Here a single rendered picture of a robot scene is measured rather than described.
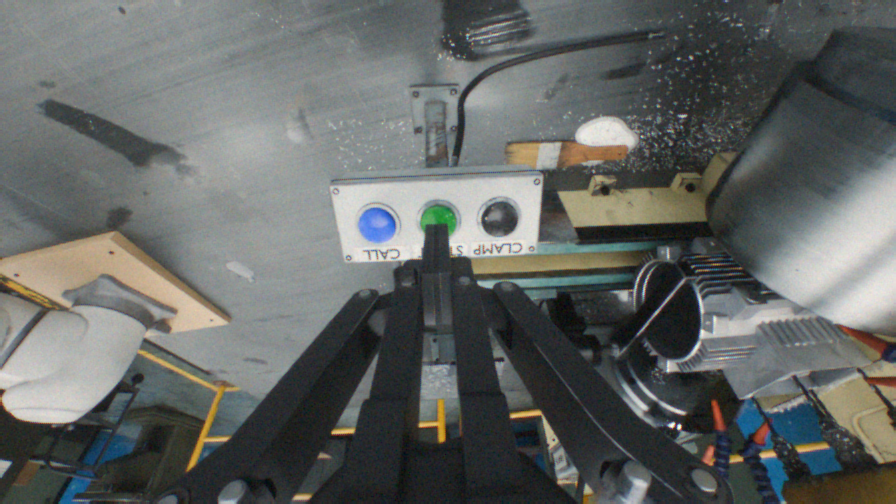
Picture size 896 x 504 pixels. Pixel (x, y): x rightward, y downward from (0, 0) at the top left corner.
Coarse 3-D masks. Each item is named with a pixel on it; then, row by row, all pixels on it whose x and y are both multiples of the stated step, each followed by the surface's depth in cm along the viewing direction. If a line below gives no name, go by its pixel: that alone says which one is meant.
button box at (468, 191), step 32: (352, 192) 24; (384, 192) 24; (416, 192) 25; (448, 192) 25; (480, 192) 25; (512, 192) 25; (352, 224) 26; (416, 224) 26; (480, 224) 26; (352, 256) 27; (384, 256) 27; (416, 256) 27
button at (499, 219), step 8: (488, 208) 25; (496, 208) 25; (504, 208) 25; (512, 208) 25; (488, 216) 25; (496, 216) 25; (504, 216) 25; (512, 216) 25; (488, 224) 25; (496, 224) 25; (504, 224) 25; (512, 224) 25; (488, 232) 25; (496, 232) 25; (504, 232) 25
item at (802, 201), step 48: (864, 48) 21; (816, 96) 23; (864, 96) 21; (768, 144) 28; (816, 144) 23; (864, 144) 21; (720, 192) 35; (768, 192) 28; (816, 192) 24; (864, 192) 21; (720, 240) 34; (768, 240) 28; (816, 240) 25; (864, 240) 22; (816, 288) 26; (864, 288) 24
